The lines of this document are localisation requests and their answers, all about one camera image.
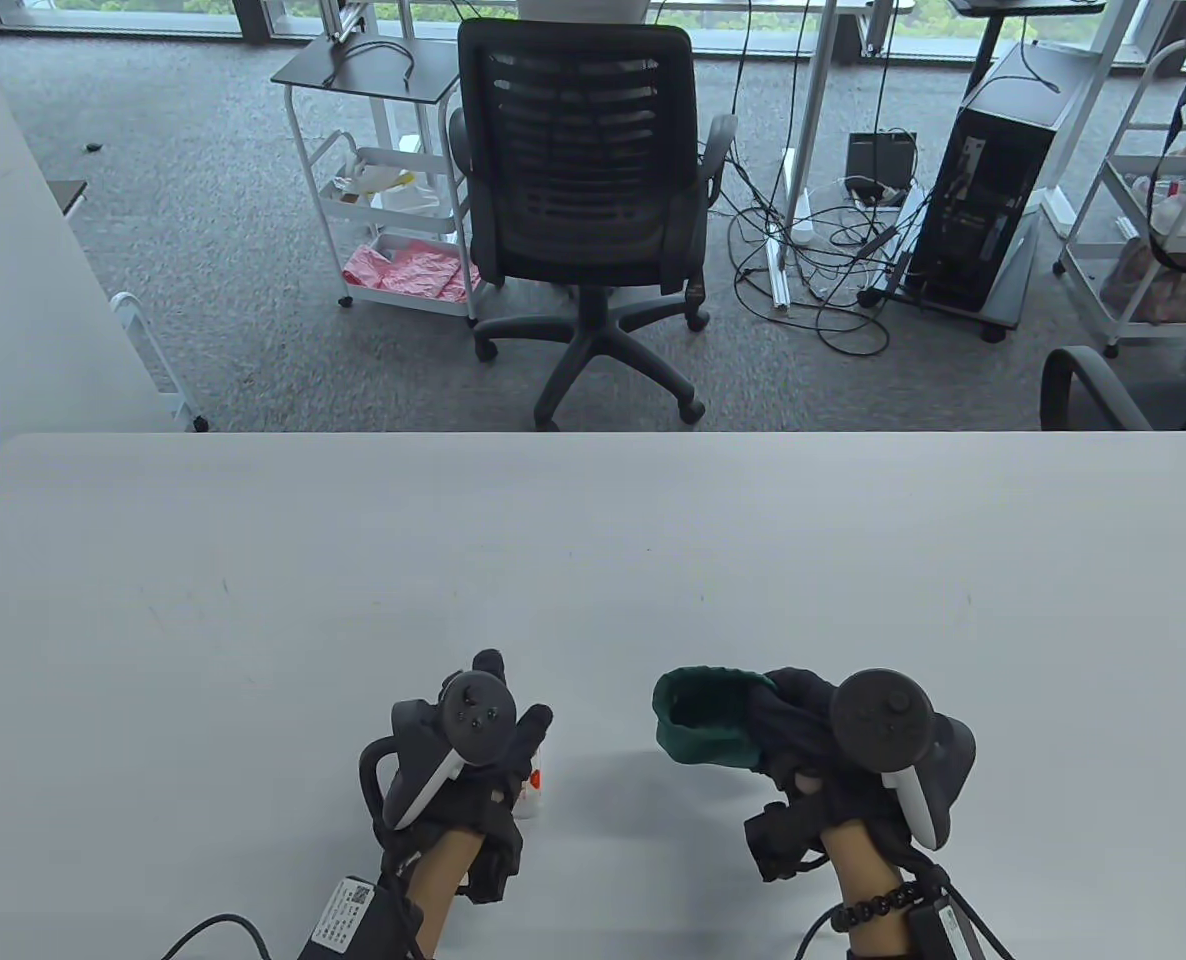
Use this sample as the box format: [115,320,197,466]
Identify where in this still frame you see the person's right hand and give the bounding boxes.
[743,668,929,883]

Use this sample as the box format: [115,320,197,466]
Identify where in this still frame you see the person's left hand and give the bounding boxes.
[373,650,554,904]

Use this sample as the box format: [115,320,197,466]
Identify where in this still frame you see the green drawstring bag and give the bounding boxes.
[653,665,779,773]

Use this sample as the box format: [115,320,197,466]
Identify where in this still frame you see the person's left forearm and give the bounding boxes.
[403,828,484,956]

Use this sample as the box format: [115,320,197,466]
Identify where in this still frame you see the person's right forearm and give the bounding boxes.
[818,820,909,960]

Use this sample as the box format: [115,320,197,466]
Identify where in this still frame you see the brown translucent bag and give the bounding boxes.
[1103,240,1186,323]

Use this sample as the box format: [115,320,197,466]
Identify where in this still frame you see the black white left hand controller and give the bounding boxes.
[358,670,519,831]

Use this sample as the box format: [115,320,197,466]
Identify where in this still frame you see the black white hand controller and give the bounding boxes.
[830,670,977,849]
[358,670,519,831]

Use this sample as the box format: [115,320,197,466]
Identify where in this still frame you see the black white right hand controller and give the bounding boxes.
[830,670,977,849]

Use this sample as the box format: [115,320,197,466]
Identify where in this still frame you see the grey chair armrest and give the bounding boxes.
[1040,345,1186,433]

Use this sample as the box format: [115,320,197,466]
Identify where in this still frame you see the pink plastic bags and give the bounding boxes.
[341,243,481,303]

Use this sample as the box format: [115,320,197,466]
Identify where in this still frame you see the grey wheeled tower stand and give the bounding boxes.
[858,215,1044,344]

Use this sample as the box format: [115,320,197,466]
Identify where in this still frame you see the black mesh office chair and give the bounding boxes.
[446,18,737,431]

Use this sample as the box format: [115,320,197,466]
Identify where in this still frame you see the white metal shelf cart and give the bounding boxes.
[1053,35,1186,359]

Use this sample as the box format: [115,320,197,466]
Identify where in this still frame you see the black computer tower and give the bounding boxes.
[918,40,1094,313]

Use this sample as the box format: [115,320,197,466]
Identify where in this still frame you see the black box on floor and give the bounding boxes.
[846,132,917,183]

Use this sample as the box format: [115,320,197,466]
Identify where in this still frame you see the white desk leg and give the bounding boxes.
[765,0,842,311]
[1038,0,1139,236]

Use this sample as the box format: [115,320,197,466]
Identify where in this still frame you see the white cart with black top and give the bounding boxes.
[271,35,484,329]

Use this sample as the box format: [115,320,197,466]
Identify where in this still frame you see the black beaded bracelet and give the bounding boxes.
[831,885,919,933]

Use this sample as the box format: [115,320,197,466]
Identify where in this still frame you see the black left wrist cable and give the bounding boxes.
[161,912,269,960]

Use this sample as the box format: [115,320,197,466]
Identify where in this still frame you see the tangle of black cables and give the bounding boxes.
[728,160,929,356]

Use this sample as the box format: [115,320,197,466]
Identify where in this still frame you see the black cable on cart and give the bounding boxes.
[323,38,416,93]

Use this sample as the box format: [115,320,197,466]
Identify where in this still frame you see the aluminium profile frame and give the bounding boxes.
[318,0,379,43]

